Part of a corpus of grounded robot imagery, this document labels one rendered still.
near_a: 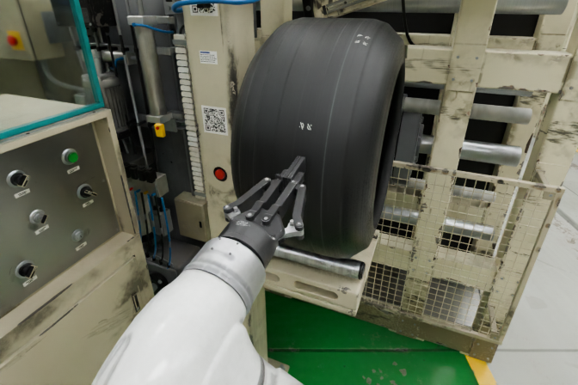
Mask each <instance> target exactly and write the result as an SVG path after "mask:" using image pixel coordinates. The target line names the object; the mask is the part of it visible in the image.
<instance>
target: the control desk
mask: <svg viewBox="0 0 578 385"><path fill-rule="evenodd" d="M138 232H139V228H138V222H137V218H136V214H135V210H134V207H133V202H132V196H131V193H130V189H129V185H128V181H127V178H126V171H125V167H124V163H123V160H122V155H121V152H120V146H119V141H118V138H117V134H116V130H115V127H114V120H113V116H112V113H111V109H107V108H102V107H101V108H98V109H96V110H93V111H89V112H87V113H82V114H79V115H77V116H73V117H70V118H68V119H63V120H60V121H58V122H54V123H51V124H49V125H44V126H42V127H38V128H35V129H33V130H30V131H25V132H22V133H19V134H16V135H14V136H11V137H7V138H3V139H0V385H91V384H92V382H93V381H94V379H95V377H96V375H97V373H98V371H99V370H100V368H101V367H102V365H103V364H104V362H105V360H106V359H107V357H108V355H109V354H110V352H111V351H112V350H113V348H114V347H115V345H116V344H117V342H118V340H119V339H120V337H121V336H122V334H123V333H124V332H125V330H127V328H128V327H129V326H130V324H131V323H132V321H133V320H134V319H135V317H136V316H137V315H138V314H139V312H140V311H141V310H142V309H143V308H144V307H145V305H146V304H147V303H148V302H149V301H150V300H151V299H152V298H153V297H154V291H153V288H152V284H151V278H150V274H149V270H148V266H147V263H146V258H145V252H144V249H143V244H142V241H141V237H140V233H138Z"/></svg>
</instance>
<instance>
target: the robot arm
mask: <svg viewBox="0 0 578 385"><path fill-rule="evenodd" d="M305 171H306V165H305V157H303V156H297V157H296V159H295V160H294V162H293V163H292V165H291V166H290V167H289V169H285V170H283V171H282V173H281V174H275V175H274V176H275V179H274V180H270V178H264V179H263V180H261V181H260V182H259V183H258V184H256V185H255V186H254V187H252V188H251V189H250V190H248V191H247V192H246V193H245V194H244V195H243V196H242V197H240V198H239V199H237V200H236V201H234V202H232V203H230V204H227V205H225V206H224V207H223V209H224V217H225V221H226V222H229V223H228V224H227V225H226V227H225V228H224V229H223V231H222V232H221V233H220V234H219V236H218V237H217V238H212V239H211V240H209V241H207V242H206V244H205V245H204V246H203V247H202V249H201V250H200V251H199V252H198V253H197V254H196V255H195V256H194V258H193V259H192V260H191V262H190V263H189V264H187V265H186V267H185V268H184V269H183V271H182V273H181V274H180V275H179V276H178V277H177V278H176V279H175V280H174V281H173V282H172V283H170V284H168V285H167V286H165V287H164V288H162V289H161V290H160V291H159V292H158V293H157V294H156V295H155V296H154V297H153V298H152V299H151V300H150V301H149V302H148V303H147V304H146V305H145V307H144V308H143V309H142V310H141V311H140V312H139V314H138V315H137V316H136V317H135V319H134V320H133V321H132V323H131V324H130V326H129V327H128V328H127V330H125V332H124V333H123V334H122V336H121V337H120V339H119V340H118V342H117V344H116V345H115V347H114V348H113V350H112V351H111V352H110V354H109V355H108V357H107V359H106V360H105V362H104V364H103V365H102V367H101V368H100V370H99V371H98V373H97V375H96V377H95V379H94V381H93V382H92V384H91V385H304V384H303V383H301V382H299V381H298V380H296V379H295V378H294V377H292V376H290V375H289V374H288V373H286V372H285V371H284V370H283V369H282V368H278V369H275V368H274V367H273V366H272V365H271V364H269V363H268V362H266V361H265V360H264V359H263V358H262V357H261V356H260V355H259V354H258V352H257V351H256V350H255V348H254V347H253V345H252V343H251V341H250V338H249V335H248V332H247V330H246V328H245V326H244V325H243V321H244V319H245V317H246V315H247V314H248V313H249V311H250V310H251V306H252V304H253V302H254V300H255V299H256V297H257V295H258V293H259V291H260V290H261V287H262V286H263V284H264V282H265V279H266V273H265V270H266V268H267V265H268V264H269V262H270V260H271V259H272V258H273V256H274V253H275V250H276V248H277V247H278V246H279V245H280V244H282V243H283V242H284V241H285V240H286V238H288V237H293V236H295V237H296V239H297V240H303V239H304V224H303V216H304V208H305V202H306V185H303V182H304V173H305ZM263 188H264V189H263ZM283 189H284V191H283ZM295 198H296V200H295V205H294V209H293V214H292V220H290V222H289V224H288V226H287V228H284V225H283V223H282V218H283V216H284V215H285V214H286V212H287V210H288V209H289V207H290V205H291V204H292V202H293V200H294V199H295ZM277 199H278V200H277ZM276 200H277V201H276ZM275 202H276V203H275Z"/></svg>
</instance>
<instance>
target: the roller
mask: <svg viewBox="0 0 578 385"><path fill-rule="evenodd" d="M274 256H276V257H280V258H282V259H286V260H291V261H294V262H298V263H301V264H304V265H307V266H313V267H315V268H319V269H322V270H325V271H329V272H334V273H337V274H341V275H343V276H347V277H350V278H356V279H359V280H361V279H362V278H363V275H364V271H365V266H366V264H365V262H361V261H359V260H354V259H350V258H349V259H334V258H330V257H327V256H324V255H321V254H314V253H312V252H308V251H304V250H301V249H298V248H295V247H288V246H286V245H282V244H280V245H279V246H278V247H277V248H276V250H275V253H274Z"/></svg>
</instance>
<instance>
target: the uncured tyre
mask: <svg viewBox="0 0 578 385"><path fill-rule="evenodd" d="M290 24H307V25H290ZM313 25H321V26H313ZM357 33H362V34H367V35H370V36H372V39H371V42H370V45H369V46H368V48H367V47H364V46H359V45H352V44H353V41H354V38H355V35H356V34H357ZM404 82H405V47H404V41H403V39H402V38H401V37H400V36H399V35H398V34H397V32H396V31H395V30H394V29H393V28H392V27H391V25H390V24H389V23H387V22H384V21H380V20H376V19H365V18H322V17H301V18H298V19H295V20H292V21H287V22H285V23H283V24H282V25H280V26H279V27H278V28H277V29H276V30H275V31H274V32H273V33H272V34H271V35H270V36H269V38H268V39H267V40H266V41H265V42H264V43H263V44H262V46H261V47H260V48H259V49H258V51H257V52H256V54H255V56H254V57H253V58H252V60H251V62H250V64H249V67H248V69H247V71H246V73H245V76H244V78H243V82H242V85H241V88H240V90H239V94H238V97H237V104H236V108H235V112H234V118H233V124H232V131H231V175H232V181H233V186H234V190H235V194H236V196H237V199H239V198H240V197H242V196H243V195H244V194H245V193H246V192H247V191H248V190H250V189H251V188H252V187H254V186H255V185H256V184H258V183H259V182H260V181H261V180H263V179H264V178H270V180H274V179H275V176H274V175H275V174H281V173H282V171H283V170H285V169H289V167H290V166H291V165H292V163H293V162H294V160H295V159H296V157H297V156H303V157H305V165H306V171H305V173H304V182H303V185H306V202H305V208H304V216H303V224H304V239H303V240H297V239H296V237H295V236H293V237H288V238H286V240H285V241H284V242H283V243H282V245H286V246H288V247H292V248H298V249H301V250H304V251H308V252H312V253H314V254H321V255H324V256H327V257H330V258H334V259H349V258H351V257H353V256H354V255H356V254H358V253H360V252H361V251H363V250H365V249H367V248H368V247H369V246H370V244H371V241H372V238H373V236H374V233H375V231H376V228H377V226H378V222H379V219H380V217H381V214H382V210H383V207H384V202H385V197H386V193H387V190H388V185H389V182H390V174H391V170H392V165H393V160H394V155H395V150H396V146H397V136H398V131H399V125H400V118H401V112H402V106H403V91H404ZM298 119H310V120H315V122H314V127H313V132H312V134H307V133H301V132H297V128H298Z"/></svg>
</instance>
